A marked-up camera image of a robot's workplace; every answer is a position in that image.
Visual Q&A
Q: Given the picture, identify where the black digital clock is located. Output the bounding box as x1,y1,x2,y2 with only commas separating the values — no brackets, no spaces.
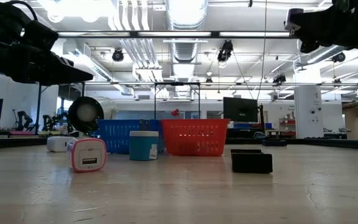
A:
231,149,273,174

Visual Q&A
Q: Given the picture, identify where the purple charger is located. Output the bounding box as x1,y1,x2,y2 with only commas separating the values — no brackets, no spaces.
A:
283,7,305,32

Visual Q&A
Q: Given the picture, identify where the black overhead camera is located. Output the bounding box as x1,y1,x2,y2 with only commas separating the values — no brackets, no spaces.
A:
216,39,234,63

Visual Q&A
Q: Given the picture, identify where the white cube charger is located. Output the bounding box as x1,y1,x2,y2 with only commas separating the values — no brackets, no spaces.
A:
46,136,78,153

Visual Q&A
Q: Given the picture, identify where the black computer monitor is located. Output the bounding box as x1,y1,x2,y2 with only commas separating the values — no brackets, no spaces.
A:
223,96,259,123

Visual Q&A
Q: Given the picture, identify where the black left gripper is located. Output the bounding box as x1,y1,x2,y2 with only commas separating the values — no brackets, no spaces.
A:
0,42,93,86

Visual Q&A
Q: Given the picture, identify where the blue plastic basket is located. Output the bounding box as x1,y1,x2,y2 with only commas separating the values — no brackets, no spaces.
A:
92,119,164,155

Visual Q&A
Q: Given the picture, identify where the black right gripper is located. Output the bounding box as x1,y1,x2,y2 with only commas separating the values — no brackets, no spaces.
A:
292,0,358,54

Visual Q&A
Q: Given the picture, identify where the pink rimmed white charger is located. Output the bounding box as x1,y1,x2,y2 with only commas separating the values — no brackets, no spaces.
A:
66,138,108,173

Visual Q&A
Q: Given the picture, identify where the red shelving unit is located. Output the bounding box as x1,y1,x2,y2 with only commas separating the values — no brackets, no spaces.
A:
278,117,295,137

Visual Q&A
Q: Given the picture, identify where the white square pillar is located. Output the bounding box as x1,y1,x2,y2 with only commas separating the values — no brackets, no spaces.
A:
293,62,324,139

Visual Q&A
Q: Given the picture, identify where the white cylindrical lamp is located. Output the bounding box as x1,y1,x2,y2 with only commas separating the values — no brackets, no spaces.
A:
67,96,119,135

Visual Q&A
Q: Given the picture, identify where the overhead LED light bar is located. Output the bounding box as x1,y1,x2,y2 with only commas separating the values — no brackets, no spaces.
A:
57,30,298,39

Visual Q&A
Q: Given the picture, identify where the red plastic basket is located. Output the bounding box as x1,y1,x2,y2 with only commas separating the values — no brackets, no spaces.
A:
161,118,230,157

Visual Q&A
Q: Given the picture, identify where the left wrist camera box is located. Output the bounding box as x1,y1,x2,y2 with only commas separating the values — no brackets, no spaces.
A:
21,19,59,50

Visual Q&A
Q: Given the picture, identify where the black metal frame stand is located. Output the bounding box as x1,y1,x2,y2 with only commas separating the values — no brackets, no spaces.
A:
153,82,201,121
34,80,155,135

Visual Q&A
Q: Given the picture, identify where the black aluminium table frame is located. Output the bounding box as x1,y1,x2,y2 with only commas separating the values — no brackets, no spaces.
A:
0,135,358,151

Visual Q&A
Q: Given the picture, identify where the teal charger with prongs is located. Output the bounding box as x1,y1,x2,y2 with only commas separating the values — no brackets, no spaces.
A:
129,119,160,162

